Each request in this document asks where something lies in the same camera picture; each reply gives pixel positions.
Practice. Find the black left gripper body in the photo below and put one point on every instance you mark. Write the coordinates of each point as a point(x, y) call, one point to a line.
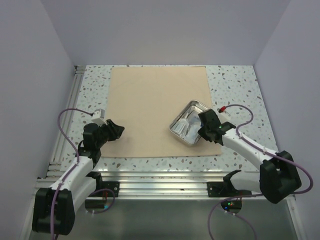
point(99, 143)

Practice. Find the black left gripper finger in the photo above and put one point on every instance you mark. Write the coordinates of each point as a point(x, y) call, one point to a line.
point(113, 135)
point(114, 127)

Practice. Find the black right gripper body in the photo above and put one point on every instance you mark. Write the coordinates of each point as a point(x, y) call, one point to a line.
point(203, 132)

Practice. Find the stainless steel tray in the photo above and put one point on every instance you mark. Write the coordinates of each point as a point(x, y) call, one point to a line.
point(192, 108)

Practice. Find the beige cloth mat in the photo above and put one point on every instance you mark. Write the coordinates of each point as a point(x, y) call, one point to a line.
point(145, 101)

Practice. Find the blue white gauze packet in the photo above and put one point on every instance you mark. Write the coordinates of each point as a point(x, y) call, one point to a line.
point(194, 124)

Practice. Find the long white printed packet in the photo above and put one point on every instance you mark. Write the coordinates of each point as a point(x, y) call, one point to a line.
point(181, 127)

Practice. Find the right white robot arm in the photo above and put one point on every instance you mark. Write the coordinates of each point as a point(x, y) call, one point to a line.
point(277, 176)

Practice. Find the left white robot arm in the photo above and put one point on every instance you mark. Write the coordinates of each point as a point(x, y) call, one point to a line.
point(55, 207)

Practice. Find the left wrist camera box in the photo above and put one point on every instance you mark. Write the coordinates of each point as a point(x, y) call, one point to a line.
point(98, 117)

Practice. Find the red cable connector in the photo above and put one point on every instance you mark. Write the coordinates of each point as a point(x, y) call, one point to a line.
point(222, 109)

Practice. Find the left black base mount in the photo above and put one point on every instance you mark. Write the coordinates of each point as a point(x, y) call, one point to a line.
point(107, 189)

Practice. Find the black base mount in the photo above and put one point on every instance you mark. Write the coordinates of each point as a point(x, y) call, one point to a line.
point(216, 189)
point(107, 189)

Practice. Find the aluminium frame rails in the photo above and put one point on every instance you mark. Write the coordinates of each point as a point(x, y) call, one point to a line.
point(277, 177)

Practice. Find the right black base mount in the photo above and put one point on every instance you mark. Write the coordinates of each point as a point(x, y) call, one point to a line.
point(216, 189)

